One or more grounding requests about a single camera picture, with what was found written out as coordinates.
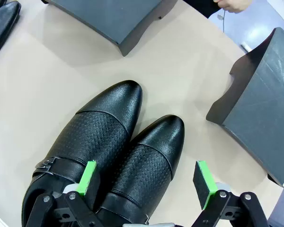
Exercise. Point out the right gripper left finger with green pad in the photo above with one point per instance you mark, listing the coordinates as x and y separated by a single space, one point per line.
86 179

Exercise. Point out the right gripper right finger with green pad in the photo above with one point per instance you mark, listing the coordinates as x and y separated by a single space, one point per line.
204 182

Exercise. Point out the person in black t-shirt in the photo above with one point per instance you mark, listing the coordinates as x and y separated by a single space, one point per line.
201 6

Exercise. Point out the dark grey shoe stand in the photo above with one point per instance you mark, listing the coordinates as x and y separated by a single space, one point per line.
262 106
113 16

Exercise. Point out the person's left hand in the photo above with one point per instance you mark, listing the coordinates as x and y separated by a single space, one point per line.
234 4

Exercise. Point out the black perforated buckle dress shoe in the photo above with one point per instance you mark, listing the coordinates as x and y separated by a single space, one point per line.
94 132
151 160

